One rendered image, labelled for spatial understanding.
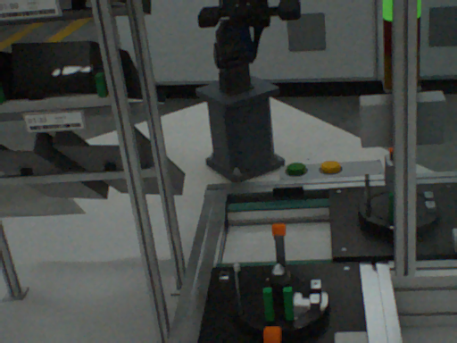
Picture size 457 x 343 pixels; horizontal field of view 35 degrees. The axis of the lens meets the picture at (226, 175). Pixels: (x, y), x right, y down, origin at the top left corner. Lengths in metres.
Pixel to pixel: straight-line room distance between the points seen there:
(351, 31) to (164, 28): 1.14
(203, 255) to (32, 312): 0.34
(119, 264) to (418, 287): 0.59
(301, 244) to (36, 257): 0.56
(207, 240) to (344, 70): 3.18
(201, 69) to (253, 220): 3.21
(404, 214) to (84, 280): 0.64
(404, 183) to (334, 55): 3.31
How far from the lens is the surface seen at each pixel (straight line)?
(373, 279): 1.18
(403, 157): 1.09
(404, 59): 1.03
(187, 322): 1.13
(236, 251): 1.34
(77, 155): 1.25
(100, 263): 1.49
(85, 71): 1.06
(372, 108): 1.07
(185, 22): 4.52
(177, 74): 4.65
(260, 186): 1.46
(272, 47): 4.43
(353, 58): 4.38
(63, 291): 1.43
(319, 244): 1.34
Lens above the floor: 1.64
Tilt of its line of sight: 27 degrees down
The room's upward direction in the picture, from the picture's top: 7 degrees counter-clockwise
